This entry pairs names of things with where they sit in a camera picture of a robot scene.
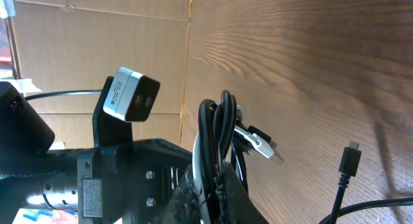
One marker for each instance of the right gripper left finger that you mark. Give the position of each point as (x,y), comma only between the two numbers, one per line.
(187,202)

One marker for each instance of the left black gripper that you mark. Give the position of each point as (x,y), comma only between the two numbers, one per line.
(133,181)

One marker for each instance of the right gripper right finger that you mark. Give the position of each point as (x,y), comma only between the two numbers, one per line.
(237,206)

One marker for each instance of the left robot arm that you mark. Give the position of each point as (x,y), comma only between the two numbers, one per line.
(26,140)

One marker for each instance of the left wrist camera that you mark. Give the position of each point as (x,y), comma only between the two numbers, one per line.
(131,96)

